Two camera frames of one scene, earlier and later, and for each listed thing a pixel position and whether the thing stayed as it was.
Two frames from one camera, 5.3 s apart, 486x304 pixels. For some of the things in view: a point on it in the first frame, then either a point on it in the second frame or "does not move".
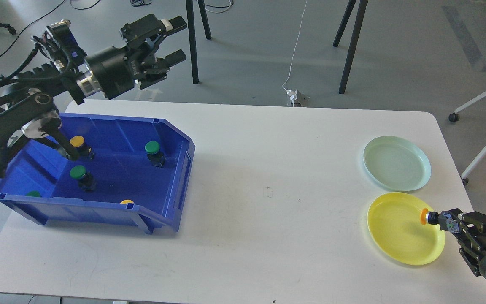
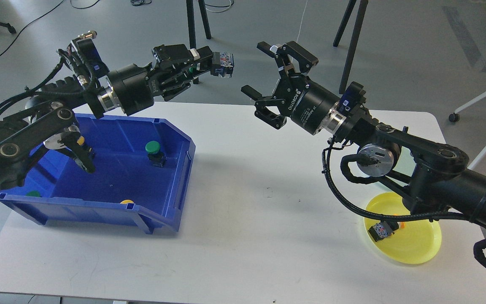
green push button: [157, 158] does not move
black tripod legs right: [363, 5] does not move
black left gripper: [114, 71] to [137, 86]
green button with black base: [85, 180] to [222, 65]
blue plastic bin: [137, 177] does not move
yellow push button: [430, 217] to [380, 230]
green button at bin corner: [33, 193] does not move
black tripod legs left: [190, 9] does not move
